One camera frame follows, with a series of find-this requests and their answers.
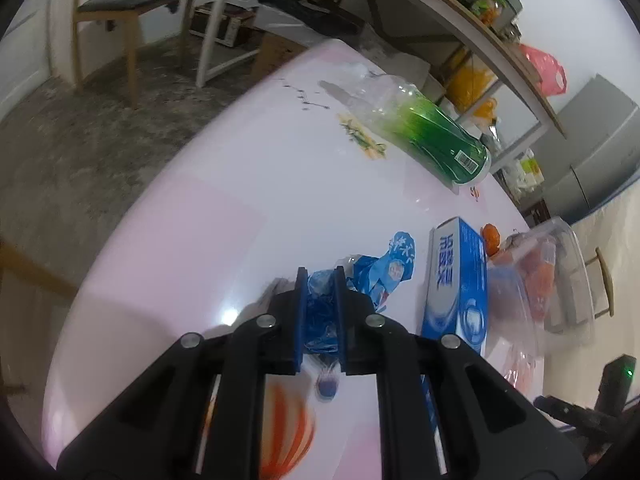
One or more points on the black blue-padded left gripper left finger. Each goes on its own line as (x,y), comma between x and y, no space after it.
(196,412)

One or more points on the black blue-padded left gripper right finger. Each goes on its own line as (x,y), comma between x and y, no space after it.
(444,412)

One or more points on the blue wrapper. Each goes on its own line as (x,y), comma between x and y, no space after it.
(376,277)

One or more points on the red transparent wrapper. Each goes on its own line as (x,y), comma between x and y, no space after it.
(523,372)

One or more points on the blue white carton box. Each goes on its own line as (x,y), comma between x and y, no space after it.
(457,290)

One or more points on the clear plastic food container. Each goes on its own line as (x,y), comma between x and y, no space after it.
(539,292)

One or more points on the light wooden chair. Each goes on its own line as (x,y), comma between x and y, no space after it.
(607,282)

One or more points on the white mattress blue trim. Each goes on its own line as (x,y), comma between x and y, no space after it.
(614,230)

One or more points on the grey refrigerator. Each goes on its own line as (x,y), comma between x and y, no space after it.
(595,155)

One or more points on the green plastic bottle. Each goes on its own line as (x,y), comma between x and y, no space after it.
(391,107)

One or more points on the yellow plastic bag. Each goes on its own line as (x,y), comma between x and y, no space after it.
(469,83)

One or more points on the pink plastic bag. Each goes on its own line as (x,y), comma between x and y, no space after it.
(551,74)

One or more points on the brown cardboard box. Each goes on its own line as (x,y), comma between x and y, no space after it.
(274,52)

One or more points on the long wooden shelf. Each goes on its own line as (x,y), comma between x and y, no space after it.
(463,24)

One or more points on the black seat wooden chair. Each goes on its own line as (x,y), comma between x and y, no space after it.
(128,12)

